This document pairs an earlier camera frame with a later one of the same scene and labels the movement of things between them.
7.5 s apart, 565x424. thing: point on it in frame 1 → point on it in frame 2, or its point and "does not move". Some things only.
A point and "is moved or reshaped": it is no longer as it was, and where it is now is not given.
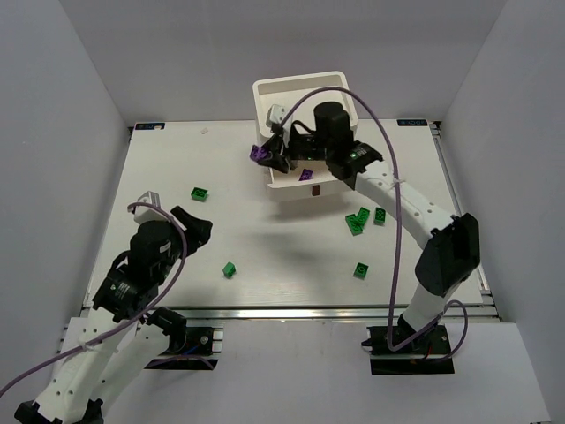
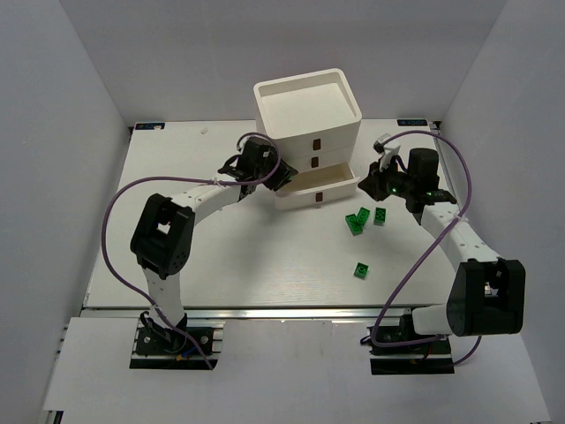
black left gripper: [180, 234] → [279, 175]
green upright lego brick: [380, 216] does not move
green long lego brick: [362, 216] does not move
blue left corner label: [152, 125] does not move
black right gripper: [285, 150] → [376, 185]
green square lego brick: [360, 271] does not move
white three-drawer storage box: [284, 115] is moved or reshaped
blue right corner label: [412, 122] does not move
